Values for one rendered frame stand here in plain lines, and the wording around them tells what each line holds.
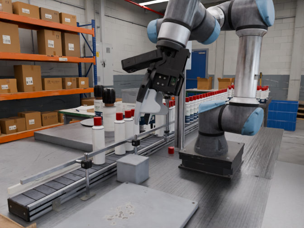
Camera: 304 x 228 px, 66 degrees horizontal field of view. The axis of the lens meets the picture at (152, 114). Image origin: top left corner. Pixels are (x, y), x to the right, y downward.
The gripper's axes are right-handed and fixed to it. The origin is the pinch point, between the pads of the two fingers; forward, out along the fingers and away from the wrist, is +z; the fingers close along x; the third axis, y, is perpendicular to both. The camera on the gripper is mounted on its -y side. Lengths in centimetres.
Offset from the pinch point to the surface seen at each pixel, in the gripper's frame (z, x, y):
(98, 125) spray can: 10.4, 30.5, -28.2
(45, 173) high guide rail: 26.1, 4.8, -27.3
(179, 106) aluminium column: -7, 74, -7
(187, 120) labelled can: 0, 123, -9
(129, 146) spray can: 19, 52, -21
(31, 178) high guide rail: 27.2, 0.5, -28.1
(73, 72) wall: -21, 465, -389
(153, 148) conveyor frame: 19, 68, -13
